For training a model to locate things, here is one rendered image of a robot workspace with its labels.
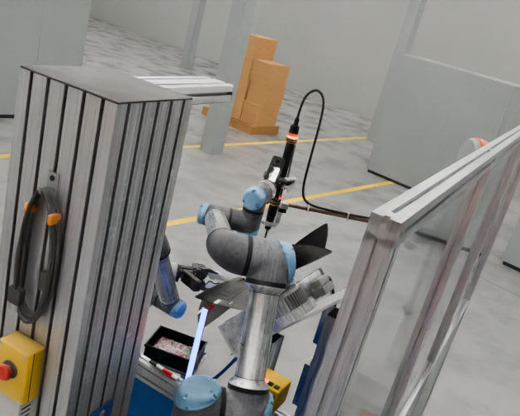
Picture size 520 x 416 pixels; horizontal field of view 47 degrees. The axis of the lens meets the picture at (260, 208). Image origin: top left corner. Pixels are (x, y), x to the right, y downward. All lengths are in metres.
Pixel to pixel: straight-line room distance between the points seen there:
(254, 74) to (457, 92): 3.38
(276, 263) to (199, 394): 0.40
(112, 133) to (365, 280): 0.56
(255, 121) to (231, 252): 8.82
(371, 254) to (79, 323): 0.70
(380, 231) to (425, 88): 8.81
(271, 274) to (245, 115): 8.96
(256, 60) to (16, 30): 4.07
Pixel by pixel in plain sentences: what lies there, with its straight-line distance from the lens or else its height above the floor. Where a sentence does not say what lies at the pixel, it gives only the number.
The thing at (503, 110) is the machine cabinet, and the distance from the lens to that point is 9.15.
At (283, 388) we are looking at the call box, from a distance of 2.09.
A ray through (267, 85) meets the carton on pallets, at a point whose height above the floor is 0.87.
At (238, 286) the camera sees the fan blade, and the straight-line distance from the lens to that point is 2.37.
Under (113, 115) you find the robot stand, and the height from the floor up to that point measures 2.00.
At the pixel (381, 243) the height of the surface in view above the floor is 2.02.
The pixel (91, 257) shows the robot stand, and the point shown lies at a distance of 1.21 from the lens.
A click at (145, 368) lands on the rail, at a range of 2.42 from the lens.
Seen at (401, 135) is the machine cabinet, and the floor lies 0.76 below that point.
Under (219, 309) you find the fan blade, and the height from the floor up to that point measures 1.00.
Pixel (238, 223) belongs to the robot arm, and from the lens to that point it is 2.02.
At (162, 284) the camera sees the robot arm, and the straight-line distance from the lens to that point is 2.21.
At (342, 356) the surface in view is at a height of 1.84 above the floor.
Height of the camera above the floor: 2.27
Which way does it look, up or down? 19 degrees down
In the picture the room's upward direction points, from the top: 15 degrees clockwise
